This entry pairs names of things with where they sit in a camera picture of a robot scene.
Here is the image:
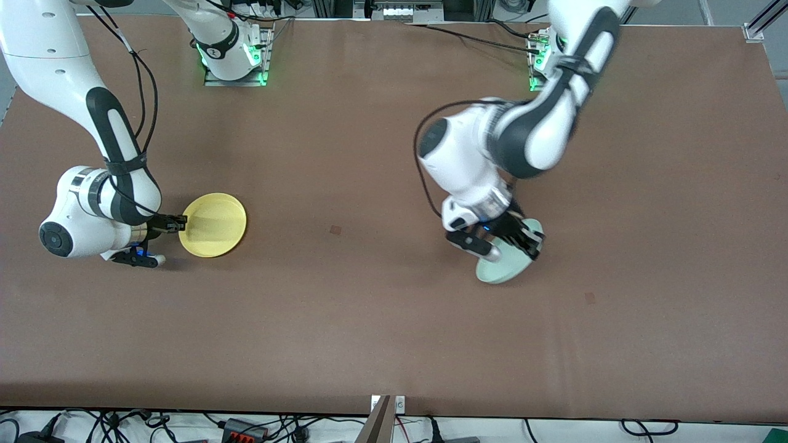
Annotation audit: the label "light green round plate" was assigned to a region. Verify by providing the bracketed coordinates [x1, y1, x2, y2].
[476, 218, 545, 285]

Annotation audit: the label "yellow round plate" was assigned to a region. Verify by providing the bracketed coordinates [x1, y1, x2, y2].
[179, 193, 247, 258]

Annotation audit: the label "white multi socket strip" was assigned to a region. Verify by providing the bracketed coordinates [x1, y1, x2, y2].
[382, 6, 443, 20]

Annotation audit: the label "black power strip red switches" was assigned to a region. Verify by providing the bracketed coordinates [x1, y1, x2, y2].
[222, 418, 269, 442]

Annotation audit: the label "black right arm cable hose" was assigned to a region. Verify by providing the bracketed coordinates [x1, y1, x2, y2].
[86, 5, 159, 213]

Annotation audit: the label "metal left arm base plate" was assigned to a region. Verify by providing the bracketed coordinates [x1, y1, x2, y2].
[528, 31, 555, 94]

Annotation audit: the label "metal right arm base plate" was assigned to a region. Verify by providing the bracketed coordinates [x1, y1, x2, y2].
[204, 27, 270, 87]

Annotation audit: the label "black cable on table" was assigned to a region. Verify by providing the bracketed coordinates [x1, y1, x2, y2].
[406, 20, 545, 54]

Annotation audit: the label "black looped floor cable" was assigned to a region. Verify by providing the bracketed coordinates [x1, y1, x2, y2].
[621, 419, 680, 437]

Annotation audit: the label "grey metal camera bar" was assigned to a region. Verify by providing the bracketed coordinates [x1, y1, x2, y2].
[356, 396, 392, 443]

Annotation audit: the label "aluminium frame structure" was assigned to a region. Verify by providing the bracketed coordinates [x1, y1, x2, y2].
[311, 0, 496, 22]

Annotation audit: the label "aluminium table corner bracket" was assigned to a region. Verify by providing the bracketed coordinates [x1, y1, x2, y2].
[743, 0, 788, 42]

